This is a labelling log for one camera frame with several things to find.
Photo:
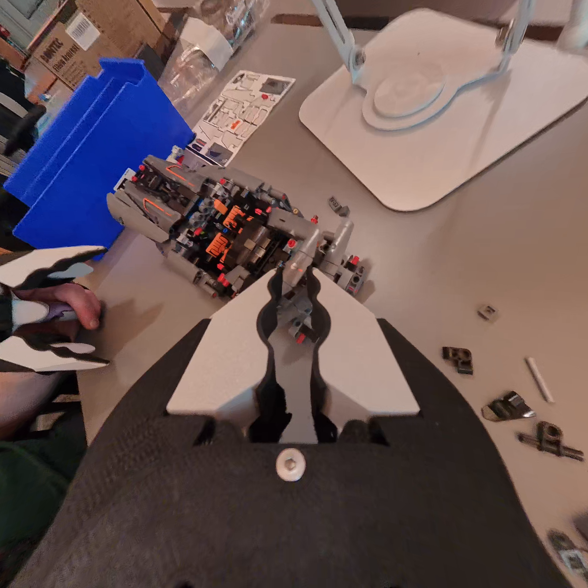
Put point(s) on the white book stand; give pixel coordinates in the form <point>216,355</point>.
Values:
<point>413,151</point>

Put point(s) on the person's left forearm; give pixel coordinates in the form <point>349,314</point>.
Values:
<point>32,399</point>

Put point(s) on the blue plastic bin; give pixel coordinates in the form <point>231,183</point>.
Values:
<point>50,138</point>

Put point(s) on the small dark grey lego plate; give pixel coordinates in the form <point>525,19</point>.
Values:
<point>334,202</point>

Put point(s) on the clear plastic parts bags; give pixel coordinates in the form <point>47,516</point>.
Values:
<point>197,69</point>

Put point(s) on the black lego angle beam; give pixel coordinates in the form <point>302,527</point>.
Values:
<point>457,356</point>

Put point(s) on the grey lego car model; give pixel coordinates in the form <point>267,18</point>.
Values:
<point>229,229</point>

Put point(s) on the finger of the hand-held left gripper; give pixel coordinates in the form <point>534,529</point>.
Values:
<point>46,358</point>
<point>27,266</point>

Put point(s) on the white lego axle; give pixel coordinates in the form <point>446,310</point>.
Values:
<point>540,380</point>

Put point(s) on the black lego axle connector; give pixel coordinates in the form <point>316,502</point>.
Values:
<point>549,436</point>

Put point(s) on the small dark grey lego piece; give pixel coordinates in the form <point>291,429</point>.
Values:
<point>344,211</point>

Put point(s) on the person's left hand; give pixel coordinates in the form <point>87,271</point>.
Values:
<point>85,307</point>

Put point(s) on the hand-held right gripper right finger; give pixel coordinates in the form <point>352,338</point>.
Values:
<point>367,367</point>

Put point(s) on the small grey lego connector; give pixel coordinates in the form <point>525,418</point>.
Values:
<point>488,312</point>

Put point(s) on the black lego piece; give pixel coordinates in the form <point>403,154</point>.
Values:
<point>567,553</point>

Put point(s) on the brown cardboard box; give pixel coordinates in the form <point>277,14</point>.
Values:
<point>115,27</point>

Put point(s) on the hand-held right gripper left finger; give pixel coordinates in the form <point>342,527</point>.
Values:
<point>220,367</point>

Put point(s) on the lego sticker sheet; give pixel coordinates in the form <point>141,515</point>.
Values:
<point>243,110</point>

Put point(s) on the dark grey lego panel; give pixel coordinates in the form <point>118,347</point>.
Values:
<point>507,406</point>

